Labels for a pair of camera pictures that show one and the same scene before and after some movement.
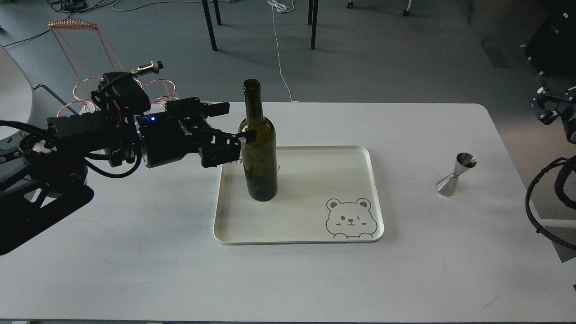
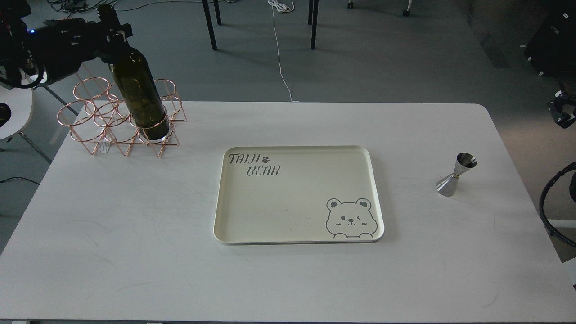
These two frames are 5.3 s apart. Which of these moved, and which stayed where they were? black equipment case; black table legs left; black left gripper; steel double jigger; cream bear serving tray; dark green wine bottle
Moved: black left gripper; dark green wine bottle
Stayed: black equipment case; black table legs left; cream bear serving tray; steel double jigger
